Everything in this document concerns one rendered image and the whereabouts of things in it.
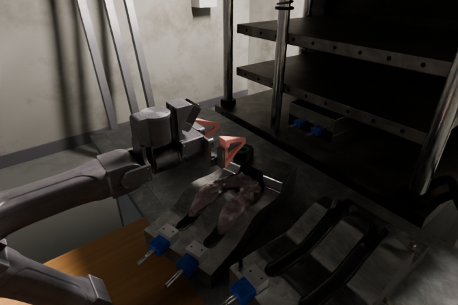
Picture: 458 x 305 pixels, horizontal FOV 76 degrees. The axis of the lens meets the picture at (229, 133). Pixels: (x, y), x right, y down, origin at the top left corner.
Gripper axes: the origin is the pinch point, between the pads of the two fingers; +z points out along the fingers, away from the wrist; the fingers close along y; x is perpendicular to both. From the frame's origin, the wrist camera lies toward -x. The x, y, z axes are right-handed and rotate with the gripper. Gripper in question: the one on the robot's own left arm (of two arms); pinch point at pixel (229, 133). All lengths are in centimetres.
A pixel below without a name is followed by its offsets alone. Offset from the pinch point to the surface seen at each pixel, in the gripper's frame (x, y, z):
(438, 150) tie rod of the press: 17, -25, 68
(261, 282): 28.4, -18.6, -5.0
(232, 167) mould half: 30.7, 23.5, 20.5
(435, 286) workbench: 40, -42, 37
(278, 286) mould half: 31.1, -20.5, -1.1
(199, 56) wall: 48, 253, 153
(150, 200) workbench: 40, 36, -8
